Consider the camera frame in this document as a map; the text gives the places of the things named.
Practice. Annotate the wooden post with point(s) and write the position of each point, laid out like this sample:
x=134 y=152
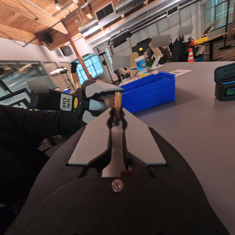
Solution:
x=79 y=56

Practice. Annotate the dark charging case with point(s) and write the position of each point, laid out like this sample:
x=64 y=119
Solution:
x=225 y=88

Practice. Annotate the fiducial marker board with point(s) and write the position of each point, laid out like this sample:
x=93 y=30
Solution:
x=14 y=99

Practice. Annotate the orange traffic cone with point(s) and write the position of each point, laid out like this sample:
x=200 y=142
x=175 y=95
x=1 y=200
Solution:
x=191 y=56

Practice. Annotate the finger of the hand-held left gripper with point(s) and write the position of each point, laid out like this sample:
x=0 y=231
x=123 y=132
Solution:
x=89 y=117
x=102 y=88

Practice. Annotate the silver air duct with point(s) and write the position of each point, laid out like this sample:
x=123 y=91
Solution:
x=128 y=20

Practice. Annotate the studio light on tripod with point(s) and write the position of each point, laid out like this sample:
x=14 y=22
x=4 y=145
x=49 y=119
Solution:
x=58 y=70

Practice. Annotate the black wall speaker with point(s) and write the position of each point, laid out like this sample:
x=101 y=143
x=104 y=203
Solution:
x=66 y=51

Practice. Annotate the window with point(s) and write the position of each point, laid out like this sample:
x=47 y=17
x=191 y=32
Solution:
x=91 y=66

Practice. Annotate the orange black battery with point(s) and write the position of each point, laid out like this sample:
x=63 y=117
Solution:
x=117 y=102

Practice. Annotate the wooden top office table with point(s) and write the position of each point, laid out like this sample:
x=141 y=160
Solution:
x=213 y=37

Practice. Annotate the person's left hand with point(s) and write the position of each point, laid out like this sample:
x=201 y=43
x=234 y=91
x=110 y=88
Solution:
x=108 y=102

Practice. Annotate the beige rounded board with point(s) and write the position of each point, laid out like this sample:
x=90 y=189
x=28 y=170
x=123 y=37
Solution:
x=134 y=56

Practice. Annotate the beige rounded panel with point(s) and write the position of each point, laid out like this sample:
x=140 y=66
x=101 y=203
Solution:
x=74 y=78

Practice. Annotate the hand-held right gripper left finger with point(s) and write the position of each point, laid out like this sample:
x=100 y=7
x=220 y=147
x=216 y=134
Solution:
x=90 y=143

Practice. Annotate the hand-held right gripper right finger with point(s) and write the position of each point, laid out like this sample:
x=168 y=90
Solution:
x=143 y=143

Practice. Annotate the wall screen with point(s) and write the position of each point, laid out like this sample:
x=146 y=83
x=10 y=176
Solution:
x=141 y=45

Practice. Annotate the blue plastic bin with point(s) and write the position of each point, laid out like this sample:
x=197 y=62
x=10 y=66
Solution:
x=146 y=91

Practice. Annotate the person's left forearm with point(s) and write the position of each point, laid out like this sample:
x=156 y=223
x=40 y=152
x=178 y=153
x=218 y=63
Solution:
x=36 y=121

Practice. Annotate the white paper sheet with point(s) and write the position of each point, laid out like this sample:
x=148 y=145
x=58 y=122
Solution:
x=180 y=72

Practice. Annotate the black light panel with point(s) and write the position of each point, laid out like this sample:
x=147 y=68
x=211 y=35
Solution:
x=121 y=39

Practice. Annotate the blue bucket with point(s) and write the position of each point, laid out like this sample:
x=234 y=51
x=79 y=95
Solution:
x=199 y=58

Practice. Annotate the small yellow bin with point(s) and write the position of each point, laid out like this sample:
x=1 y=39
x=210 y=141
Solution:
x=201 y=40

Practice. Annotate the disinfecting wipes canister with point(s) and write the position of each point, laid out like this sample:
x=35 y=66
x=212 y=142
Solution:
x=141 y=68

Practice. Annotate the beige board on white stand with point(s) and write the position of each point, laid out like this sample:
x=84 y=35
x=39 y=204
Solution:
x=156 y=61

